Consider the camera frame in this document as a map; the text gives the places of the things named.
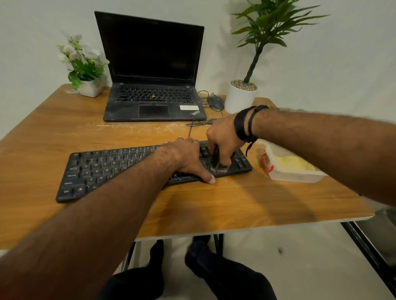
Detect person's right hand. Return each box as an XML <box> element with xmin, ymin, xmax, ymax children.
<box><xmin>206</xmin><ymin>112</ymin><xmax>257</xmax><ymax>167</ymax></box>

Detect person's left hand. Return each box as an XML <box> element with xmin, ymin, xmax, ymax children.
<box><xmin>160</xmin><ymin>137</ymin><xmax>216</xmax><ymax>185</ymax></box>

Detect small black brush tool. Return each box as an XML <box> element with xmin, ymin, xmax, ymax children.
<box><xmin>210</xmin><ymin>145</ymin><xmax>230</xmax><ymax>173</ymax></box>

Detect yellow cleaning cloth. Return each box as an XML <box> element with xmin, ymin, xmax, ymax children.
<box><xmin>275</xmin><ymin>155</ymin><xmax>316</xmax><ymax>172</ymax></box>

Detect clear plastic container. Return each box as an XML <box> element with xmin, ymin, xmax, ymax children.
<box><xmin>261</xmin><ymin>142</ymin><xmax>328</xmax><ymax>183</ymax></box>

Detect black keyboard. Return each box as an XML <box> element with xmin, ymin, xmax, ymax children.
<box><xmin>55</xmin><ymin>141</ymin><xmax>253</xmax><ymax>204</ymax></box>

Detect person's left forearm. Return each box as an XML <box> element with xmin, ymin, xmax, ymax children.
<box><xmin>0</xmin><ymin>148</ymin><xmax>180</xmax><ymax>300</ymax></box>

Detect person's right forearm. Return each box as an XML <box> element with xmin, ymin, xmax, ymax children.
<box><xmin>252</xmin><ymin>108</ymin><xmax>396</xmax><ymax>208</ymax></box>

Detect person's right leg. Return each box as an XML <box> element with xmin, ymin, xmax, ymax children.
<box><xmin>184</xmin><ymin>235</ymin><xmax>278</xmax><ymax>300</ymax></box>

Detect person's leg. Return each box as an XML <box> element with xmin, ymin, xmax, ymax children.
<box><xmin>184</xmin><ymin>235</ymin><xmax>278</xmax><ymax>300</ymax></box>
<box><xmin>96</xmin><ymin>239</ymin><xmax>165</xmax><ymax>300</ymax></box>

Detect person's left leg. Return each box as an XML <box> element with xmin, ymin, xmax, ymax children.
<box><xmin>96</xmin><ymin>239</ymin><xmax>165</xmax><ymax>300</ymax></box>

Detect black wristband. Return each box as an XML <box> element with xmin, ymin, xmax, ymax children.
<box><xmin>233</xmin><ymin>105</ymin><xmax>270</xmax><ymax>157</ymax></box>

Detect black computer mouse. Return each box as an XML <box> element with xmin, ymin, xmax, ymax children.
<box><xmin>206</xmin><ymin>95</ymin><xmax>225</xmax><ymax>112</ymax></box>

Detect tall green plant white pot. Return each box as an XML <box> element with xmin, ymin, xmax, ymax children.
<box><xmin>224</xmin><ymin>0</ymin><xmax>330</xmax><ymax>114</ymax></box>

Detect black laptop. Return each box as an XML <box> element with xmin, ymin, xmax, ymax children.
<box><xmin>94</xmin><ymin>11</ymin><xmax>207</xmax><ymax>123</ymax></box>

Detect small white flower pot plant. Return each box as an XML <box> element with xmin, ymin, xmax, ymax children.
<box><xmin>57</xmin><ymin>30</ymin><xmax>111</xmax><ymax>98</ymax></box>

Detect black mouse cable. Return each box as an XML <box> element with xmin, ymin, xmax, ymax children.
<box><xmin>197</xmin><ymin>90</ymin><xmax>216</xmax><ymax>107</ymax></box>

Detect black metal table frame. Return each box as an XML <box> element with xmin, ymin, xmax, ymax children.
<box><xmin>120</xmin><ymin>234</ymin><xmax>225</xmax><ymax>272</ymax></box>

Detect black window frame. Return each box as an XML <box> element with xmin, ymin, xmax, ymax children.
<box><xmin>340</xmin><ymin>209</ymin><xmax>396</xmax><ymax>296</ymax></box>

